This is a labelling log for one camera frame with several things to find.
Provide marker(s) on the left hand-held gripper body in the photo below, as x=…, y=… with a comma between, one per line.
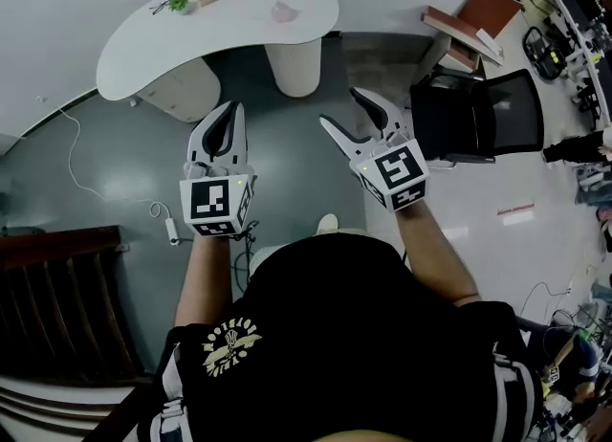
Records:
x=210, y=201

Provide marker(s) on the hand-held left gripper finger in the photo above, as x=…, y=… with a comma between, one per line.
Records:
x=239, y=143
x=198, y=136

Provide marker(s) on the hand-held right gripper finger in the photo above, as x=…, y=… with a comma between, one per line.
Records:
x=387, y=115
x=346, y=139

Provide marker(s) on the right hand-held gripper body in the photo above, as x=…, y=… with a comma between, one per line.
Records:
x=399, y=170

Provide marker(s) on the small pink translucent container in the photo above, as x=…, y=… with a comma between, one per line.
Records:
x=285, y=12

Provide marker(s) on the person's left forearm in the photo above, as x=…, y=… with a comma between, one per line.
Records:
x=205, y=282

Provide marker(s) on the person's right forearm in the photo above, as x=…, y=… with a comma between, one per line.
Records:
x=430, y=253

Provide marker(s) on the beige rounded drawer cabinet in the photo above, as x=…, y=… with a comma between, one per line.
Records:
x=184, y=91

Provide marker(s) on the white power strip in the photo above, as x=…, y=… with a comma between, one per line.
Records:
x=171, y=231

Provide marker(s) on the person's white shoe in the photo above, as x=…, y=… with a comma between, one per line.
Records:
x=327, y=222
x=260, y=259

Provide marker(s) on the white ribbed table leg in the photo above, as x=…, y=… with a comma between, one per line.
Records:
x=294, y=67

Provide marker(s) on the black mesh office chair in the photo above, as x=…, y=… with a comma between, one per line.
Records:
x=478, y=117

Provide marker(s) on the white curved table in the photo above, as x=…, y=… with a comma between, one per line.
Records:
x=229, y=33

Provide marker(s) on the small green potted plant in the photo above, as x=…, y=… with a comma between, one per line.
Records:
x=180, y=3

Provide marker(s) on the black glasses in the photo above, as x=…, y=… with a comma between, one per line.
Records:
x=159, y=6

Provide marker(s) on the black and yellow device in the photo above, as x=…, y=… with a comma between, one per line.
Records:
x=545, y=52

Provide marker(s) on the dark wooden slatted furniture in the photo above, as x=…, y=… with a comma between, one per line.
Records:
x=62, y=306

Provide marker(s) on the person's black printed shirt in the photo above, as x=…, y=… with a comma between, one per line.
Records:
x=344, y=344

